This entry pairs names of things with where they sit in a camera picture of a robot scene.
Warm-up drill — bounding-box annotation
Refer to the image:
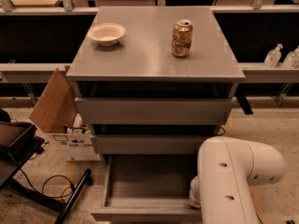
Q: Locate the grey bottom drawer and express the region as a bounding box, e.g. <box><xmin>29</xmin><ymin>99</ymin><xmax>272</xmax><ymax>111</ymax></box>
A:
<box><xmin>92</xmin><ymin>155</ymin><xmax>201</xmax><ymax>222</ymax></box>

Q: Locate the black looped floor cable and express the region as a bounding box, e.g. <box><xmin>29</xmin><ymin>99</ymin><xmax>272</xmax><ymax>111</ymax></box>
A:
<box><xmin>19</xmin><ymin>168</ymin><xmax>77</xmax><ymax>203</ymax></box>

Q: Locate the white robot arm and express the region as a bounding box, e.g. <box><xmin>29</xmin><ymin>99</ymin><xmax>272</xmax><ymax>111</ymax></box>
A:
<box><xmin>189</xmin><ymin>136</ymin><xmax>286</xmax><ymax>224</ymax></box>

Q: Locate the grey drawer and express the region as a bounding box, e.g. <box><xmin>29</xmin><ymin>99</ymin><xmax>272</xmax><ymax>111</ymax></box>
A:
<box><xmin>91</xmin><ymin>135</ymin><xmax>208</xmax><ymax>155</ymax></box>
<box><xmin>92</xmin><ymin>155</ymin><xmax>201</xmax><ymax>222</ymax></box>
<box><xmin>75</xmin><ymin>98</ymin><xmax>232</xmax><ymax>125</ymax></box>

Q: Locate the clear sanitizer pump bottle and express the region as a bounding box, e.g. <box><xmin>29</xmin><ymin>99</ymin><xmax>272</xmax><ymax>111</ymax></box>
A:
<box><xmin>264</xmin><ymin>44</ymin><xmax>283</xmax><ymax>67</ymax></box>

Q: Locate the black tray on stand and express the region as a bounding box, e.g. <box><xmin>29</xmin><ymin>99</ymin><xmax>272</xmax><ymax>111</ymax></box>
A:
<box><xmin>0</xmin><ymin>121</ymin><xmax>36</xmax><ymax>158</ymax></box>

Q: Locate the grey top drawer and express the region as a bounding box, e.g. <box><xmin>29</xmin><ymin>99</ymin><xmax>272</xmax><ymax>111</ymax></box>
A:
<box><xmin>75</xmin><ymin>98</ymin><xmax>232</xmax><ymax>125</ymax></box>

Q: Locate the gold soda can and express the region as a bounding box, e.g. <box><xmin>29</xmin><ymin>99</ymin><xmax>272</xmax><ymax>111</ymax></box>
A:
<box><xmin>171</xmin><ymin>20</ymin><xmax>192</xmax><ymax>57</ymax></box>

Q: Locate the open cardboard box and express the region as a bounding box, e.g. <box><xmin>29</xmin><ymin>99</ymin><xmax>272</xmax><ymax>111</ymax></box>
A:
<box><xmin>29</xmin><ymin>69</ymin><xmax>100</xmax><ymax>161</ymax></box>

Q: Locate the grey drawer cabinet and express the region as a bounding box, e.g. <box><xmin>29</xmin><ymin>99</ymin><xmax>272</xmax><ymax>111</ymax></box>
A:
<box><xmin>65</xmin><ymin>6</ymin><xmax>246</xmax><ymax>173</ymax></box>

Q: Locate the black rolling stand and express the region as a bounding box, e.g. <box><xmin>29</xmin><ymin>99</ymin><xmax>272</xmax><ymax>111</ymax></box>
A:
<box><xmin>0</xmin><ymin>135</ymin><xmax>93</xmax><ymax>224</ymax></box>

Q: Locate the grey middle drawer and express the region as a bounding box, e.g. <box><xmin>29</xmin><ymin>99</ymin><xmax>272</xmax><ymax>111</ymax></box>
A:
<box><xmin>91</xmin><ymin>135</ymin><xmax>208</xmax><ymax>155</ymax></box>

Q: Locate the white paper bowl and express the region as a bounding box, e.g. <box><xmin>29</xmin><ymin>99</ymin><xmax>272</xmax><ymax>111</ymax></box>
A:
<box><xmin>88</xmin><ymin>23</ymin><xmax>126</xmax><ymax>47</ymax></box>

